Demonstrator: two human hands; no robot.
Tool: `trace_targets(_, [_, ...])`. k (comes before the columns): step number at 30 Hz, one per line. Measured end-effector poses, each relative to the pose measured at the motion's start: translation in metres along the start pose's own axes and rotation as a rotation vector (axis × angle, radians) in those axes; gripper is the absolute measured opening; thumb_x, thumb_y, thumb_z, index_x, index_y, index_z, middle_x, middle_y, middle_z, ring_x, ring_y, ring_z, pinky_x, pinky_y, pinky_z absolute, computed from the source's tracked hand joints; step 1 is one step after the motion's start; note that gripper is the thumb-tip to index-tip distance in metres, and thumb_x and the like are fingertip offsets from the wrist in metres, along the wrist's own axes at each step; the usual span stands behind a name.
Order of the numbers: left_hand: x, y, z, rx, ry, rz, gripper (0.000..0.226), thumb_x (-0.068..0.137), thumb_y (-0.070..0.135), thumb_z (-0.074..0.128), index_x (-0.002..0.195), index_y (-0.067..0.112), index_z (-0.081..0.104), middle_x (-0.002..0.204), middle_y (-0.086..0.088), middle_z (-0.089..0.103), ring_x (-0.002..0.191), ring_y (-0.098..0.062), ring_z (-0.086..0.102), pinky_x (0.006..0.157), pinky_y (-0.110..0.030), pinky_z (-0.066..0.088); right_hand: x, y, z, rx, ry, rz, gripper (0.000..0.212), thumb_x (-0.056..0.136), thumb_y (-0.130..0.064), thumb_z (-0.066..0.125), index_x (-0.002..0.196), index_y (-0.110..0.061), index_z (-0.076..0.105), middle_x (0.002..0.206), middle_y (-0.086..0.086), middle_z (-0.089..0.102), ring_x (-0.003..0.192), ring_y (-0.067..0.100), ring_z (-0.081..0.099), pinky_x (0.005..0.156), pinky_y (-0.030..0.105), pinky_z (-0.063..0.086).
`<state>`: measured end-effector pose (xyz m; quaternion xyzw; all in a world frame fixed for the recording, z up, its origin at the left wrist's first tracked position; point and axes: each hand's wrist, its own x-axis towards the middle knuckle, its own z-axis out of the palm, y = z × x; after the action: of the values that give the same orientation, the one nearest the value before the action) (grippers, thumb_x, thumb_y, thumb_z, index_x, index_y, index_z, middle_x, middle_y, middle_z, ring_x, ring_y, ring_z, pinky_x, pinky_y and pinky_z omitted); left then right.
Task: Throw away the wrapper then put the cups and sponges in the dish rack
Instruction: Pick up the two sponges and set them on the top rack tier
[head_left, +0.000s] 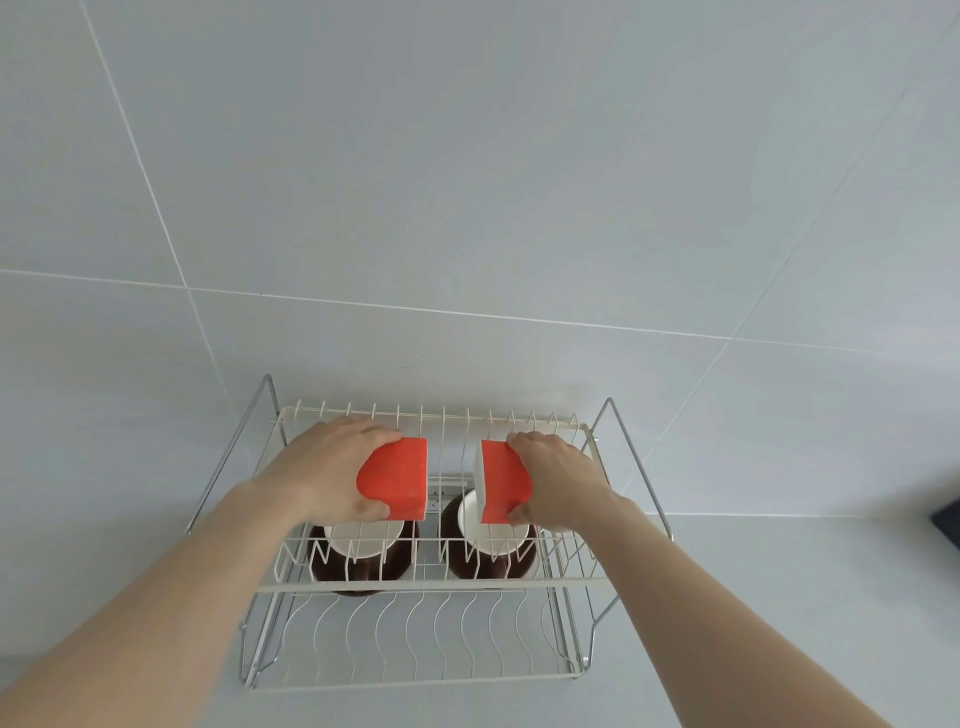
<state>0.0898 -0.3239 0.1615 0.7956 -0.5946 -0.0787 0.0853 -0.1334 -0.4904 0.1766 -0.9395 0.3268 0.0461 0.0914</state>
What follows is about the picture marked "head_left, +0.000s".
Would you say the person's right hand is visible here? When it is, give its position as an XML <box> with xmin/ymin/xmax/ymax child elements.
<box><xmin>504</xmin><ymin>429</ymin><xmax>625</xmax><ymax>533</ymax></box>

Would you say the person's left hand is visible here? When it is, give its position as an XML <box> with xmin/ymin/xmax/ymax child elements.
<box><xmin>251</xmin><ymin>416</ymin><xmax>406</xmax><ymax>527</ymax></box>

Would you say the brown cup white inside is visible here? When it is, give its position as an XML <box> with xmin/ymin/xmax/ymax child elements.
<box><xmin>308</xmin><ymin>517</ymin><xmax>418</xmax><ymax>598</ymax></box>
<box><xmin>438</xmin><ymin>489</ymin><xmax>542</xmax><ymax>588</ymax></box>

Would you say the person's left forearm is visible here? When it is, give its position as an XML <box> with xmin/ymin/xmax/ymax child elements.
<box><xmin>0</xmin><ymin>478</ymin><xmax>310</xmax><ymax>728</ymax></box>

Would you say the red half-heart dish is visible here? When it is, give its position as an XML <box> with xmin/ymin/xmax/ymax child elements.
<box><xmin>474</xmin><ymin>439</ymin><xmax>534</xmax><ymax>526</ymax></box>
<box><xmin>356</xmin><ymin>438</ymin><xmax>429</xmax><ymax>523</ymax></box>

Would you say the white wire dish rack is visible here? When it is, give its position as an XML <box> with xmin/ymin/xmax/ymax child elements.
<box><xmin>186</xmin><ymin>373</ymin><xmax>674</xmax><ymax>692</ymax></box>

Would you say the person's right forearm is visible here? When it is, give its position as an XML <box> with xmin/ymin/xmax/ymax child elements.
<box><xmin>591</xmin><ymin>493</ymin><xmax>895</xmax><ymax>728</ymax></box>

